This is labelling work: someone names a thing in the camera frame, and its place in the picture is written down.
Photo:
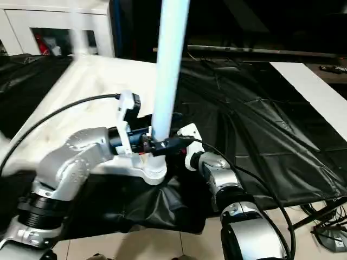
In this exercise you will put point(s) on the small black flat object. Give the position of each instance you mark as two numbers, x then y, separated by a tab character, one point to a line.
329	68

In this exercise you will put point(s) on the white cabinet with windows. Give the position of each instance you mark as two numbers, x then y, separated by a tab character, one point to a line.
16	27

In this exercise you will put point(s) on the red fire extinguisher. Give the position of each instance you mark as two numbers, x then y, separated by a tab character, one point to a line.
42	47

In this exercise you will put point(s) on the dark round floor object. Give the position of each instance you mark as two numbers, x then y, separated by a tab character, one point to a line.
330	238

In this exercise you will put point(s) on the white plastic table leg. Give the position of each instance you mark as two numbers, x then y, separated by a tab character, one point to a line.
169	67
78	35
3	136

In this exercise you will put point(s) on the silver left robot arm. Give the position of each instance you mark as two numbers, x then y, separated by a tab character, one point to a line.
76	151

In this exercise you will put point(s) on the black case with yellow label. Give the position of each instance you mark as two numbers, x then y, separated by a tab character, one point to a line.
135	27

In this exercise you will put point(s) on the black mat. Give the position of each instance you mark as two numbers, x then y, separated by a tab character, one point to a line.
271	135

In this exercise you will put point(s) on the white plastic table top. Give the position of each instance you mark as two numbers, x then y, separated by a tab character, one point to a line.
95	81

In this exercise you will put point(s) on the white flat board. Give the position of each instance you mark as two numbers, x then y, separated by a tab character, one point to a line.
311	84

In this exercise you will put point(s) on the black metal table frame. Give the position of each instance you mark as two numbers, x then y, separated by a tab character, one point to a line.
311	218

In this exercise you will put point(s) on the silver metal bar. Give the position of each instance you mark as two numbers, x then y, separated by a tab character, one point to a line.
244	50

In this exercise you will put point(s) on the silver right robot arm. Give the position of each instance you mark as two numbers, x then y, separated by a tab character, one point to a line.
225	173

